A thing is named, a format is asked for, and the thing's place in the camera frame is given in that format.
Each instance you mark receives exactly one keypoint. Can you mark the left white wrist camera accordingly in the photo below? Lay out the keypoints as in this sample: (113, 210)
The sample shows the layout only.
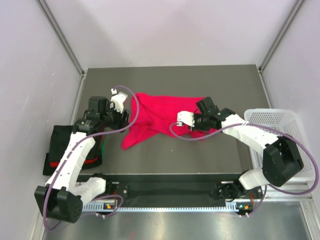
(117, 100)

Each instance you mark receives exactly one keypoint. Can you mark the slotted grey cable duct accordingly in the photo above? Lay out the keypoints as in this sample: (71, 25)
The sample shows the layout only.
(107, 206)

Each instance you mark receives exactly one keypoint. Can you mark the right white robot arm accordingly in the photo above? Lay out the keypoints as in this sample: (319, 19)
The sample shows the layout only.
(281, 159)

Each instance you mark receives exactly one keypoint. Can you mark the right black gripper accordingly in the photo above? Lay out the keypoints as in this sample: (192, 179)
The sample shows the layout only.
(196, 115)

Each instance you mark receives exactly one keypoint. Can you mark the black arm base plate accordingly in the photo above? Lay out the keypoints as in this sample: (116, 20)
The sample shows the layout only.
(178, 190)

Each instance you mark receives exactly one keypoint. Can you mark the folded black shirt stack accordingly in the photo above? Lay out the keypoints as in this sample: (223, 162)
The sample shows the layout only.
(59, 142)

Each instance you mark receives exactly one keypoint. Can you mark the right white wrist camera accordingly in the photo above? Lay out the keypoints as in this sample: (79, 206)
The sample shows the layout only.
(185, 118)

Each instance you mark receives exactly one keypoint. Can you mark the left aluminium frame post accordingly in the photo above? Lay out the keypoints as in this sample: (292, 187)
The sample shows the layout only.
(60, 35)

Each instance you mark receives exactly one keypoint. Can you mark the red t shirt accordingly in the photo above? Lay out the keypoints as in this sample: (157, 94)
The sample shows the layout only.
(153, 115)

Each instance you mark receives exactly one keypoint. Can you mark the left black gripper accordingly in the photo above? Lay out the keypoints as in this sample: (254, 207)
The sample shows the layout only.
(124, 120)

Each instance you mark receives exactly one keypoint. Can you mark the right aluminium frame post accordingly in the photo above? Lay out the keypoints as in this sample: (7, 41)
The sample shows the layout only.
(297, 6)

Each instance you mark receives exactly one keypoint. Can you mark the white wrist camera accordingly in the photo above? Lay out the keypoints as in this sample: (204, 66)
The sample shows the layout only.
(117, 100)
(185, 118)

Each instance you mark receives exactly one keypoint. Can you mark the aluminium frame post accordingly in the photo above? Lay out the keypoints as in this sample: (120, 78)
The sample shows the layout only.
(297, 6)
(60, 35)

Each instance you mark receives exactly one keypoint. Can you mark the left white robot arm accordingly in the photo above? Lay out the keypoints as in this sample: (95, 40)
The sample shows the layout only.
(61, 198)

